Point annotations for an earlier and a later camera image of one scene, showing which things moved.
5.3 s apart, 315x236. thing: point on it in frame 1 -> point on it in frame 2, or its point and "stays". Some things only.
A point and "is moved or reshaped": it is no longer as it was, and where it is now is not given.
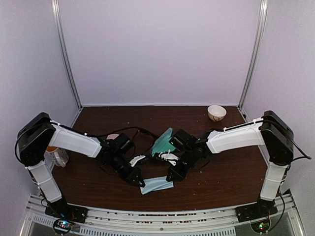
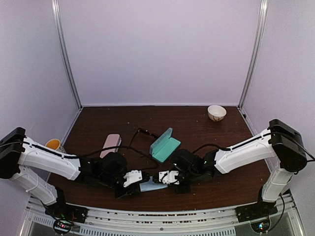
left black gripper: (131, 175) -> (131, 190)
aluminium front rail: (195, 221) stays
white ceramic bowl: (216, 113) stays
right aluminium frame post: (263, 22) stays
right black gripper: (179, 175) -> (185, 189)
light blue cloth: (153, 184) is moved or reshaped
